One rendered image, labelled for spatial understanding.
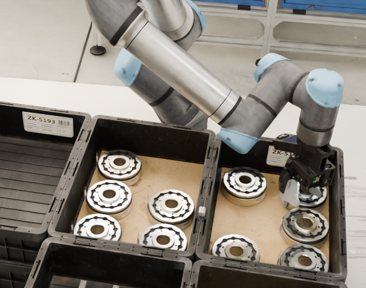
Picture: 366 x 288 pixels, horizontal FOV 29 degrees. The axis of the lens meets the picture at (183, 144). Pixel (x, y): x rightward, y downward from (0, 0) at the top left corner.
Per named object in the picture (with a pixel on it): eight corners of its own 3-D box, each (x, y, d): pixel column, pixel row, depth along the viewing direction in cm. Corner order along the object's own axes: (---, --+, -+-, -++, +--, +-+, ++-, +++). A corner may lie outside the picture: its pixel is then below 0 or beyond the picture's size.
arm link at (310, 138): (291, 116, 150) (321, 104, 153) (288, 132, 153) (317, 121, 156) (314, 136, 145) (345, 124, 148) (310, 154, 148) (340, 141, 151)
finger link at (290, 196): (288, 222, 161) (301, 191, 156) (272, 206, 165) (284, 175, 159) (298, 219, 163) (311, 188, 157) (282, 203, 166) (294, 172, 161)
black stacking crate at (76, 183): (95, 151, 181) (94, 115, 173) (211, 167, 178) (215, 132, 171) (50, 273, 151) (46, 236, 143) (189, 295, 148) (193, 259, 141)
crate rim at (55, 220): (93, 121, 174) (93, 113, 173) (215, 138, 172) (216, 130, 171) (46, 243, 144) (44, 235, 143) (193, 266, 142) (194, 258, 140)
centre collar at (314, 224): (293, 215, 160) (294, 213, 160) (315, 216, 160) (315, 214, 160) (295, 231, 156) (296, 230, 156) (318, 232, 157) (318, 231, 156)
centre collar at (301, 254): (294, 251, 152) (294, 249, 152) (317, 256, 152) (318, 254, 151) (291, 268, 149) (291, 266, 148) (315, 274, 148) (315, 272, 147)
